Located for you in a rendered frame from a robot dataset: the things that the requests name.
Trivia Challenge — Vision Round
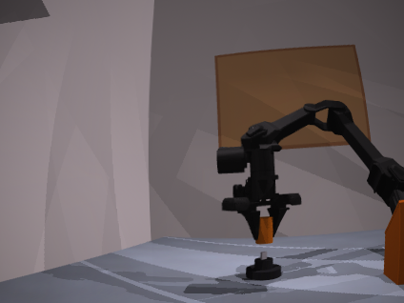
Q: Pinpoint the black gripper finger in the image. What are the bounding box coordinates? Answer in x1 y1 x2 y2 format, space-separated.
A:
267 207 290 237
237 211 260 240

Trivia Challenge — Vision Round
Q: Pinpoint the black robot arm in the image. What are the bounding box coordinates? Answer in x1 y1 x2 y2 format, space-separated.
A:
216 100 404 215

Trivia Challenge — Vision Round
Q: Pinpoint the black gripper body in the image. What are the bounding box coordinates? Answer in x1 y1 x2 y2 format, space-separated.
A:
222 171 302 212

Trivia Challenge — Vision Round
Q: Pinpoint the orange knob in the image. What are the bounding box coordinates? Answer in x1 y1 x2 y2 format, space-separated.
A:
255 216 273 245

